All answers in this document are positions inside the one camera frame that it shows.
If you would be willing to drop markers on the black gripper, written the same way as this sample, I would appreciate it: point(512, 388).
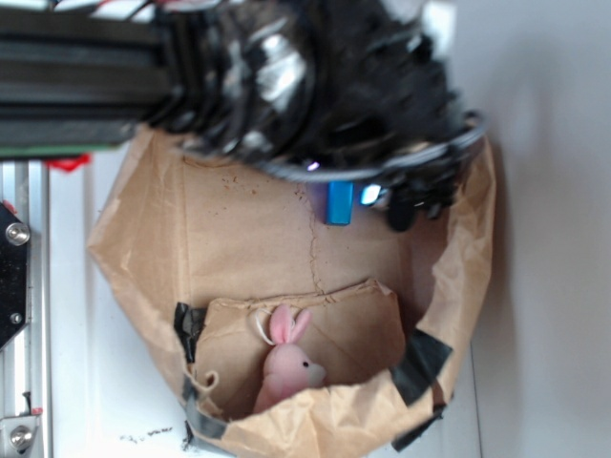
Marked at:
point(403, 190)

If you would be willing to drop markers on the blue rectangular block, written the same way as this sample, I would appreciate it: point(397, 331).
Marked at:
point(339, 203)

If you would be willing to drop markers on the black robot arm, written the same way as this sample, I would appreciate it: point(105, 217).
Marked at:
point(306, 91)

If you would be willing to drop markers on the brown paper bag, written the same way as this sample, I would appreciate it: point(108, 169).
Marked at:
point(198, 254)

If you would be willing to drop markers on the pink plush bunny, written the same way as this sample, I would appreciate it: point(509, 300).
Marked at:
point(287, 369)

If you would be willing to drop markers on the white plastic tray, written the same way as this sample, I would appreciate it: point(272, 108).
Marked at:
point(108, 400)

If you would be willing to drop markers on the black metal bracket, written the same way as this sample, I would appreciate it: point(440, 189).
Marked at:
point(15, 239)

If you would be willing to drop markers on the aluminium frame rail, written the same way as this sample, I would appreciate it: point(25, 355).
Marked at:
point(25, 386)

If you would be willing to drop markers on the silver corner bracket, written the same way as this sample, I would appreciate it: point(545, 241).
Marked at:
point(19, 436)

